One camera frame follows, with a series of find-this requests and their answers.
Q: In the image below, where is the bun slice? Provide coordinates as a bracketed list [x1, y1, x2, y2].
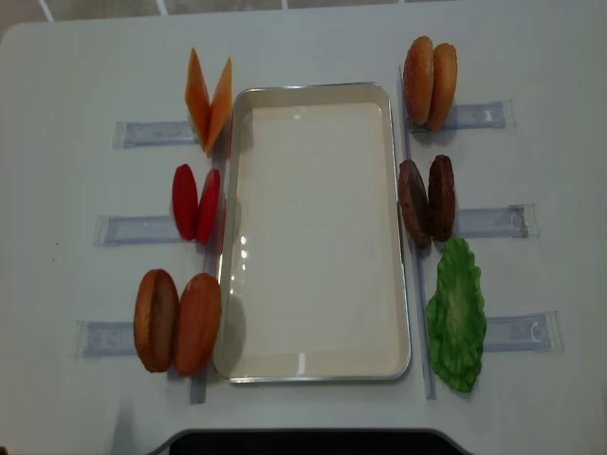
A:
[134, 269, 179, 373]
[174, 273, 221, 376]

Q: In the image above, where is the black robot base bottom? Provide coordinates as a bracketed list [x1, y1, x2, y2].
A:
[153, 429, 467, 454]

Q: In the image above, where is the right red tomato slice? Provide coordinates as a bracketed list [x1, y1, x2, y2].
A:
[195, 169, 221, 245]

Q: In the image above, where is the red tomato slice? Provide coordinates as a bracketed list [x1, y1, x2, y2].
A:
[172, 164, 198, 241]
[195, 169, 221, 245]

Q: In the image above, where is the left brown meat patty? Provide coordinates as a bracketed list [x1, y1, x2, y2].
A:
[397, 159, 431, 248]

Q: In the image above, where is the brown meat patty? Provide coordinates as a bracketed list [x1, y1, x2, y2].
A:
[397, 159, 431, 248]
[428, 155, 456, 243]

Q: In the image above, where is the left red tomato slice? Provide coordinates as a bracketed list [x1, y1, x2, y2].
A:
[172, 164, 198, 241]

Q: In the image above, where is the right brown meat patty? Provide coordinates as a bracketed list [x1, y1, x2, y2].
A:
[428, 155, 456, 243]

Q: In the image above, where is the right orange cheese slice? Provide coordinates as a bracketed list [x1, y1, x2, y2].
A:
[206, 58, 232, 156]

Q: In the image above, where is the orange cheese slice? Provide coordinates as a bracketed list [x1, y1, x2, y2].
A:
[206, 58, 232, 156]
[185, 48, 211, 155]

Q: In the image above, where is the left orange cheese slice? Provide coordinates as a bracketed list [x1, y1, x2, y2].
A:
[185, 48, 211, 155]

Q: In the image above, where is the green lettuce leaf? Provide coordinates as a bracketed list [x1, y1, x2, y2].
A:
[426, 237, 487, 393]

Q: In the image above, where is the cream rectangular metal tray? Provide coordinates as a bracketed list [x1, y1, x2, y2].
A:
[212, 82, 411, 383]

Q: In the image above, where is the sesame top bun left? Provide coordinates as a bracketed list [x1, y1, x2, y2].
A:
[403, 36, 434, 125]

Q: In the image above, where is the clear holder middle left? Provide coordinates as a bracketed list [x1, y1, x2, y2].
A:
[93, 215, 183, 246]

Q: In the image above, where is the clear holder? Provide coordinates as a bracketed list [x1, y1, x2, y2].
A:
[74, 321, 137, 358]
[113, 120, 198, 149]
[440, 100, 516, 132]
[453, 204, 540, 239]
[93, 215, 183, 246]
[484, 311, 563, 353]

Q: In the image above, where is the clear holder top left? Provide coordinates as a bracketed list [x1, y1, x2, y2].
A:
[113, 120, 198, 149]

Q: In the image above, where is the clear holder middle right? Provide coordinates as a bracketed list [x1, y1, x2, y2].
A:
[453, 204, 540, 239]

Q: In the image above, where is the top bun right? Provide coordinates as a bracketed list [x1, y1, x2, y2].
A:
[427, 43, 458, 132]

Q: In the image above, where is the clear holder top right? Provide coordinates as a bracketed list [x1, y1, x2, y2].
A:
[440, 100, 516, 132]

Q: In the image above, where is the clear holder bottom left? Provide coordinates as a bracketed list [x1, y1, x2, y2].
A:
[74, 321, 137, 358]

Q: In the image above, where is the clear holder bottom right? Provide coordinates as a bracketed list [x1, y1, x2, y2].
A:
[484, 311, 563, 353]

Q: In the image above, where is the clear long rail right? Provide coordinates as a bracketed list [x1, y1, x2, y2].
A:
[397, 64, 436, 400]

